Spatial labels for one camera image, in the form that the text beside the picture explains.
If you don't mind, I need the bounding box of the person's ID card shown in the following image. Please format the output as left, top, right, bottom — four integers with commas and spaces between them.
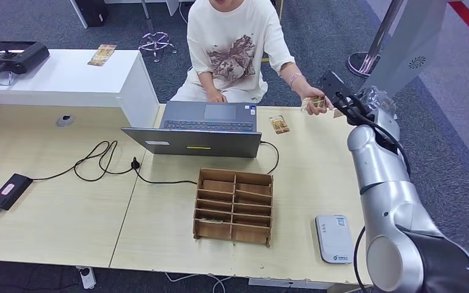
300, 96, 327, 113

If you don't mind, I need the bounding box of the person's left hand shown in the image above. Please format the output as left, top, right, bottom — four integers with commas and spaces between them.
299, 85, 335, 117

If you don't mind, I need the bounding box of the chrome chair base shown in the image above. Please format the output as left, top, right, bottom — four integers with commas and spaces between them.
138, 0, 178, 64

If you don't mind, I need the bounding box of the person's right hand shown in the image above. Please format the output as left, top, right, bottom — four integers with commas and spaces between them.
206, 90, 228, 104

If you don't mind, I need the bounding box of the white desk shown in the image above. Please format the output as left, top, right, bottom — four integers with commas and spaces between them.
69, 0, 197, 31

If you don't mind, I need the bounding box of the wooden card organizer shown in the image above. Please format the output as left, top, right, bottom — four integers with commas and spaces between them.
192, 168, 274, 248

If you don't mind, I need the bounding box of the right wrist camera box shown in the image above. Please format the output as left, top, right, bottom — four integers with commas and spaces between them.
318, 71, 359, 115

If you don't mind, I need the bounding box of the black desktop device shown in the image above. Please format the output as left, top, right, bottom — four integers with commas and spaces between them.
0, 41, 51, 76

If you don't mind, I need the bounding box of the white grey card reader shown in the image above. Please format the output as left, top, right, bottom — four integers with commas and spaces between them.
314, 214, 356, 266

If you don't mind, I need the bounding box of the silver kiosk stand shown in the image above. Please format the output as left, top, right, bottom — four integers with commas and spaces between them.
360, 0, 449, 102

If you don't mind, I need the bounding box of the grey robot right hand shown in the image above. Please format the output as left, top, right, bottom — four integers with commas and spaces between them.
341, 85, 398, 122

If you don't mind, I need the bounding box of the white power strip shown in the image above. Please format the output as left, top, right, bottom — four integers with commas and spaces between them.
76, 266, 97, 291

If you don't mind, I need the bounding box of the grey laptop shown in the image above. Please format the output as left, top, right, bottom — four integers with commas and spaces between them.
121, 101, 263, 159

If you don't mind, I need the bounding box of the person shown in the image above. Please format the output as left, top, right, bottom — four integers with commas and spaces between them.
170, 0, 335, 117

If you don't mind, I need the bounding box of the chrome stanchion post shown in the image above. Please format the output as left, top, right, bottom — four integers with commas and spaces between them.
346, 0, 404, 80

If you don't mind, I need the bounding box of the grey desk cable grommet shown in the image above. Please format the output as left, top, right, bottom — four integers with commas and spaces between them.
56, 115, 76, 129

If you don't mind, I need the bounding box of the black computer tower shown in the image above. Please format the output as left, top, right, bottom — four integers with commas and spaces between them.
75, 0, 108, 29

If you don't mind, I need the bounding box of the black laptop charging cable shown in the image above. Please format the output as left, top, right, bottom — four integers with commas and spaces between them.
31, 140, 280, 186

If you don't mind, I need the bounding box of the white counter cabinet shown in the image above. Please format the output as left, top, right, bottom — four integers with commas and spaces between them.
0, 49, 161, 129

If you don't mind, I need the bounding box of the black power adapter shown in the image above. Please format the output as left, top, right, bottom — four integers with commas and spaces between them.
0, 173, 34, 211

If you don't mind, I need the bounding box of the patterned long brown card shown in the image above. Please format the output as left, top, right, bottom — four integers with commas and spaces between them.
87, 44, 117, 68

